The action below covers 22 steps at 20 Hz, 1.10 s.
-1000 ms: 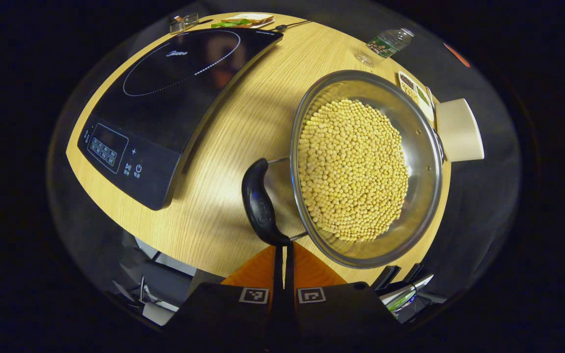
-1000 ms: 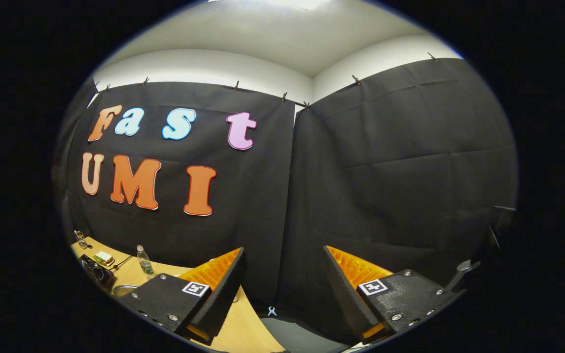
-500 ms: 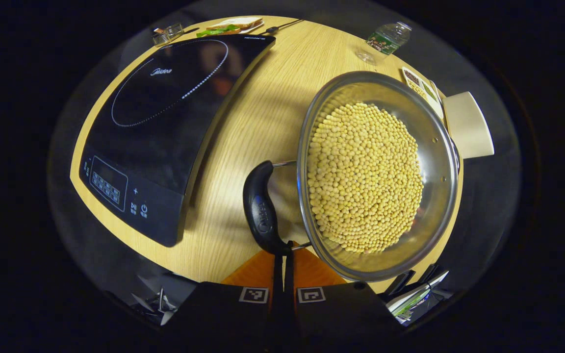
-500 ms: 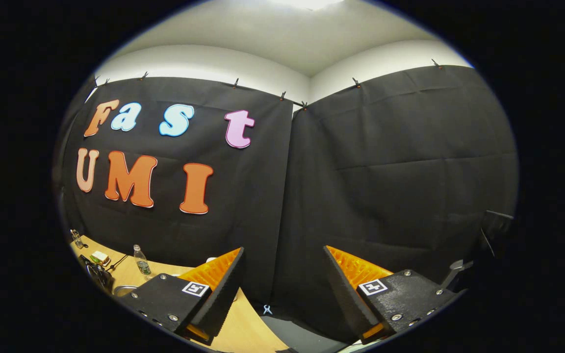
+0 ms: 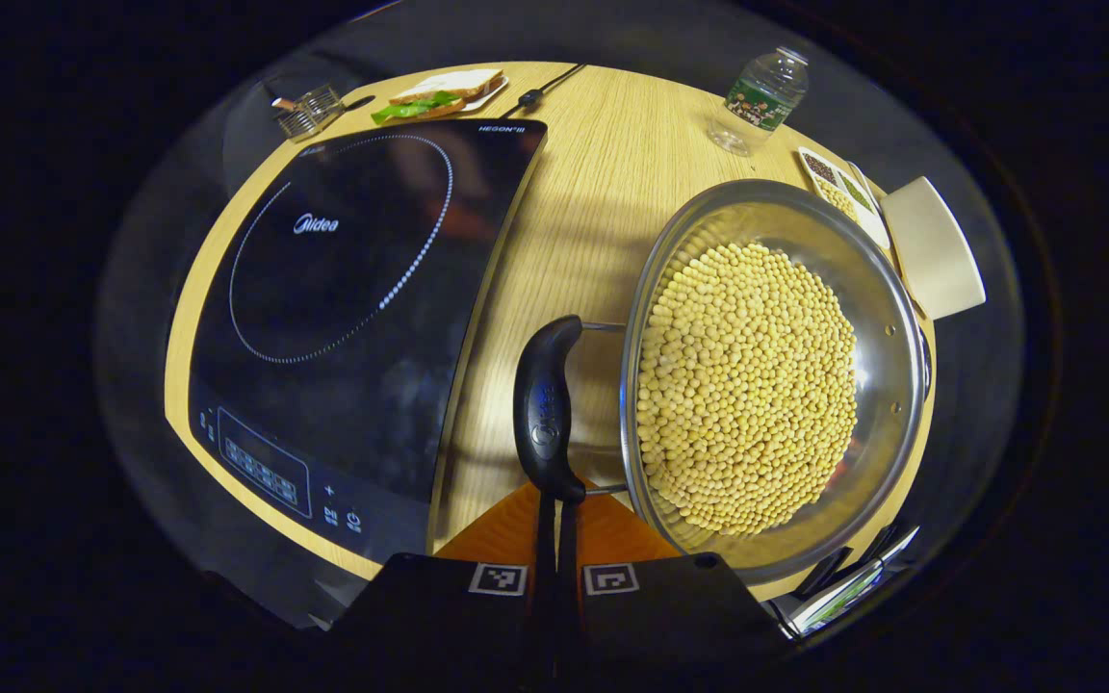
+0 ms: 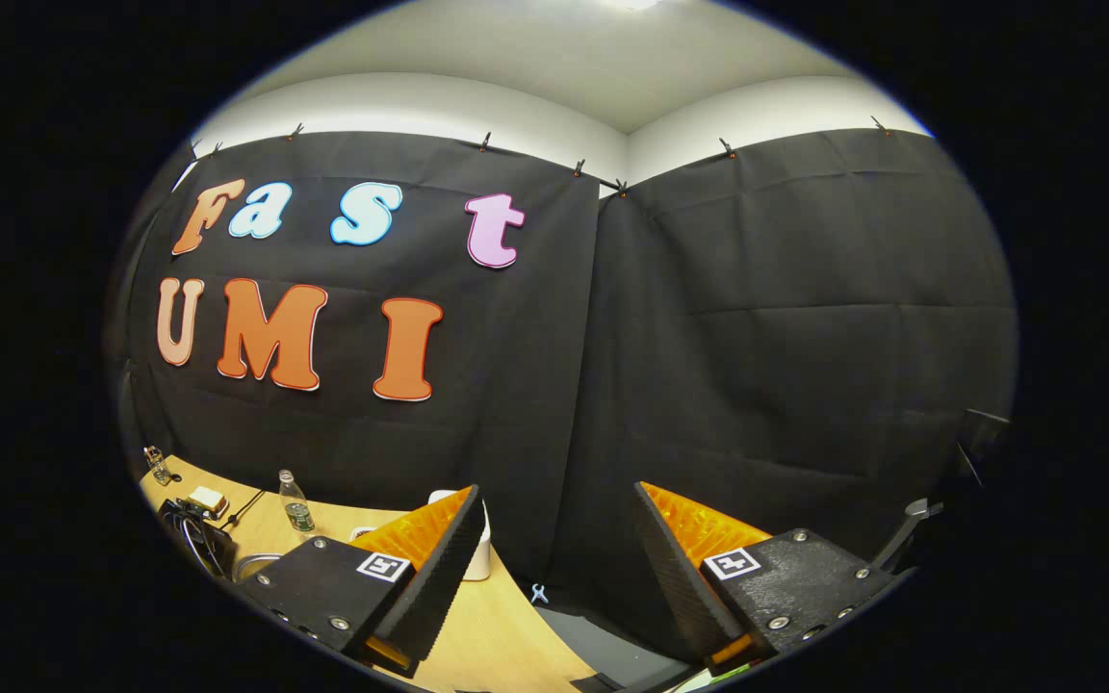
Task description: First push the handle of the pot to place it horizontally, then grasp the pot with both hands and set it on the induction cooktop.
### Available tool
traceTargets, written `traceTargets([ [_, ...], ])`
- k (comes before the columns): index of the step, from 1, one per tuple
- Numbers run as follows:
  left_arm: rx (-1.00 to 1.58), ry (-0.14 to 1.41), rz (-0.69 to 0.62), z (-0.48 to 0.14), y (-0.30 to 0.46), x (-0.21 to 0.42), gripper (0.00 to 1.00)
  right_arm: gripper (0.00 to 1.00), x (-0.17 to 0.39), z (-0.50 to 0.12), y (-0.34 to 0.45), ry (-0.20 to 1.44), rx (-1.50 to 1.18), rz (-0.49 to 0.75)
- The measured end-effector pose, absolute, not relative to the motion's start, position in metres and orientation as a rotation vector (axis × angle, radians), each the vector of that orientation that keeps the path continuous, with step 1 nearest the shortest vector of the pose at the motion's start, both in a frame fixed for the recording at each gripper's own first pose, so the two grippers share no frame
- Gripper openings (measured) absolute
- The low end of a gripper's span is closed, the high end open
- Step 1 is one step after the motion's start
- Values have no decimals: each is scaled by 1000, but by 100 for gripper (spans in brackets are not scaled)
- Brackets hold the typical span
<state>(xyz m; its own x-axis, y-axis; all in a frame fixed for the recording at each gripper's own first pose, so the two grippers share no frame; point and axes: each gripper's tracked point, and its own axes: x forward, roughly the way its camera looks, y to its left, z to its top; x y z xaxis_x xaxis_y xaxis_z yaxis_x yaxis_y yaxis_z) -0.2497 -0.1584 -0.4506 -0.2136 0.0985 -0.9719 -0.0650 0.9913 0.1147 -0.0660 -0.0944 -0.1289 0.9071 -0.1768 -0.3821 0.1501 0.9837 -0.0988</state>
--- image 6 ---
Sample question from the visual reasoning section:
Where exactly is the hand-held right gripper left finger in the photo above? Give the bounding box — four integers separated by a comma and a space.
235, 484, 485, 675

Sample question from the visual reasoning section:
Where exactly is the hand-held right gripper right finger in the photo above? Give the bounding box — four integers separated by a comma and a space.
633, 481, 902, 675

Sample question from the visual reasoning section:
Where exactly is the stainless steel pot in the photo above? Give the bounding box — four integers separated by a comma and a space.
230, 552, 284, 584

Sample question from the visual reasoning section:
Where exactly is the white toaster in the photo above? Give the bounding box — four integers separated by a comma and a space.
427, 489, 494, 582

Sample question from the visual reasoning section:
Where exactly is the clear plastic bottle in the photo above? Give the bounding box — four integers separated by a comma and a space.
278, 469, 317, 542

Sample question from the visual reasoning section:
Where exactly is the small white green box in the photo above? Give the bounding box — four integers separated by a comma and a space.
187, 486, 231, 522

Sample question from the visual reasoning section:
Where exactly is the row of small cloth clips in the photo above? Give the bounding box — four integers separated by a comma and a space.
189, 115, 892, 198

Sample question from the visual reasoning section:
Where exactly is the black power cable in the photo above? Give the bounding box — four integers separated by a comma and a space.
225, 489, 267, 528

